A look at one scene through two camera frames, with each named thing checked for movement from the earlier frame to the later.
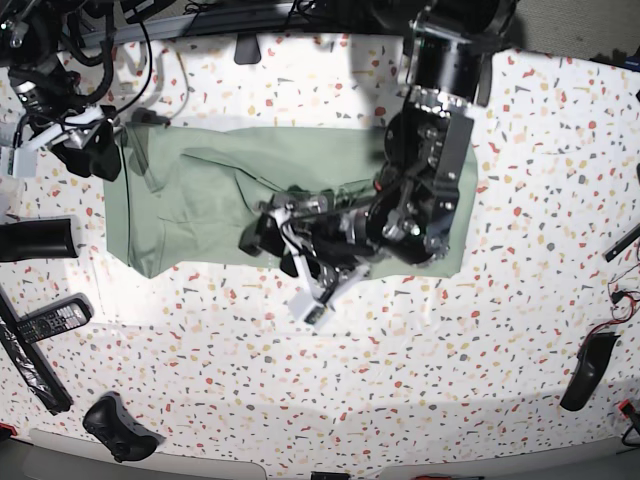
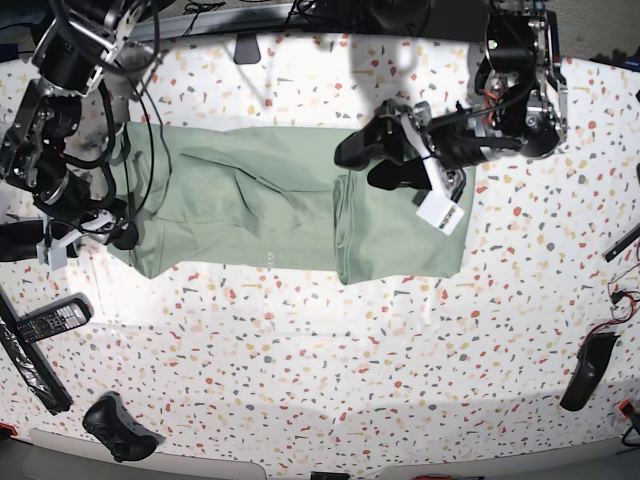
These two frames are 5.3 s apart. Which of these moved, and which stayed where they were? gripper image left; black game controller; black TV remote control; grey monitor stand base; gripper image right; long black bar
Moved: gripper image left; gripper image right
Stayed: grey monitor stand base; long black bar; black TV remote control; black game controller
